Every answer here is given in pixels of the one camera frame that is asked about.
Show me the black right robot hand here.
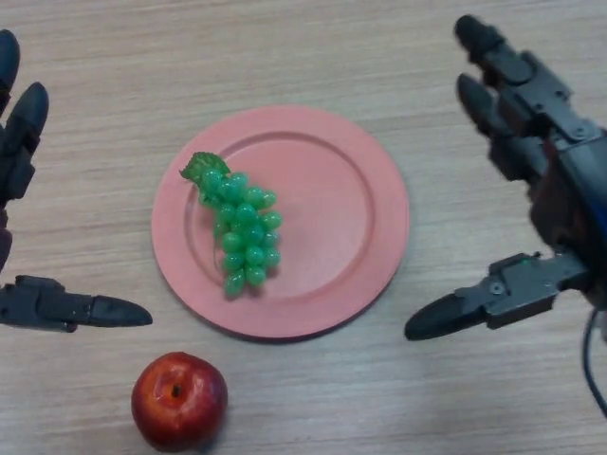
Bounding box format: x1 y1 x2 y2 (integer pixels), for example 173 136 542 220
404 14 607 341

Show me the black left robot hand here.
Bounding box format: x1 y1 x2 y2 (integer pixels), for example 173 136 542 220
0 28 154 333

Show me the green grape bunch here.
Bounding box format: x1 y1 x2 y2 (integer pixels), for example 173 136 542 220
178 151 284 300

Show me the pink round plate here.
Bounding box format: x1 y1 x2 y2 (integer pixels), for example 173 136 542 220
151 104 411 342

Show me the red apple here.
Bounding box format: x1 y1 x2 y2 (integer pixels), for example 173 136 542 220
131 351 230 451

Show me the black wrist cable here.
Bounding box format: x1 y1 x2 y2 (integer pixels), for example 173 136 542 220
581 307 607 418

